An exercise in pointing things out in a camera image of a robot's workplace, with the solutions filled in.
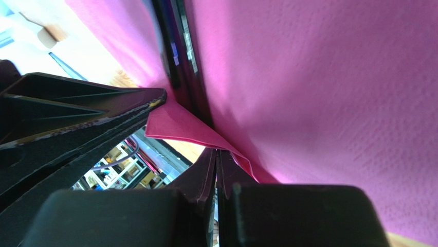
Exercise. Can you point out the pink paper napkin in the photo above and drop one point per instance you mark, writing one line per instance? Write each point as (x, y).
(312, 92)

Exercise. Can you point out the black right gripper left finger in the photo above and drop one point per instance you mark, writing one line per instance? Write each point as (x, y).
(180, 214)

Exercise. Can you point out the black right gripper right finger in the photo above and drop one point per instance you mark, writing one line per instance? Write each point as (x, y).
(254, 214)

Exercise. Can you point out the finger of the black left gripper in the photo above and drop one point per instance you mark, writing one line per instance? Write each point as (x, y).
(39, 106)
(23, 165)

